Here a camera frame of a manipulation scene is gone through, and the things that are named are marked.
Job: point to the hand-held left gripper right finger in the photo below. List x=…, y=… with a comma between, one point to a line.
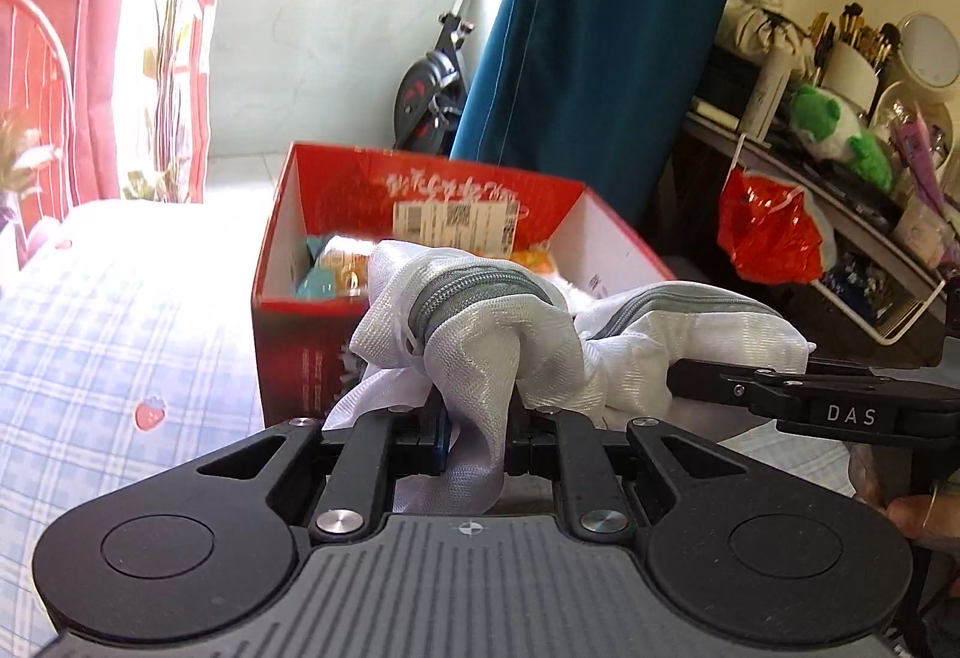
x=529, y=448

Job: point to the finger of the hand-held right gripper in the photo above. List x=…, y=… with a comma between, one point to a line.
x=720, y=384

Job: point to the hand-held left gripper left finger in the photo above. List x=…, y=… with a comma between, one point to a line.
x=442, y=437

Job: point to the white mesh laundry bag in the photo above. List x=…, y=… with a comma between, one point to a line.
x=480, y=343

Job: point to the red cardboard box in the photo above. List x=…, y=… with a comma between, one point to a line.
x=300, y=343

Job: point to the person's right hand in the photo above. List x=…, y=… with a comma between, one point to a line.
x=911, y=515

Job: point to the red plastic bag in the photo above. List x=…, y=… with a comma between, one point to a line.
x=765, y=230

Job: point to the white jar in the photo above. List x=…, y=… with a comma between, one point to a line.
x=919, y=234

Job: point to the orange printed packet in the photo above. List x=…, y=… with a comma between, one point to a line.
x=341, y=268

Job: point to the cluttered desk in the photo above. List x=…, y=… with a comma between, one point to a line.
x=862, y=215

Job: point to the purple tube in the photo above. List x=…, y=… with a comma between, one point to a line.
x=919, y=155

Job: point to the green plush toy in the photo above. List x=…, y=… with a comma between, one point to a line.
x=814, y=114

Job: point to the white bottle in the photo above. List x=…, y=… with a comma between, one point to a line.
x=765, y=99

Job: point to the black box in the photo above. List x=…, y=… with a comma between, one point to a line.
x=731, y=76

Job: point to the white brush holder cup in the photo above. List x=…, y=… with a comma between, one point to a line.
x=847, y=80

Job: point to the black exercise bike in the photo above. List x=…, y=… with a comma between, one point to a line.
x=424, y=103

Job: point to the blue plaid bed sheet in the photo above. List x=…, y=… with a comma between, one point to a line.
x=112, y=343

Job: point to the round white mirror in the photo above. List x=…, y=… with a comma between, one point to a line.
x=930, y=54

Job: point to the beige cloth bag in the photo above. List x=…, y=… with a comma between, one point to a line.
x=757, y=24

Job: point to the teal curtain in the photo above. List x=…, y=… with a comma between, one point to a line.
x=600, y=27

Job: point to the bunch of makeup brushes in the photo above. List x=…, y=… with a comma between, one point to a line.
x=862, y=31

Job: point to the printed pink backdrop cloth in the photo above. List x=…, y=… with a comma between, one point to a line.
x=60, y=27

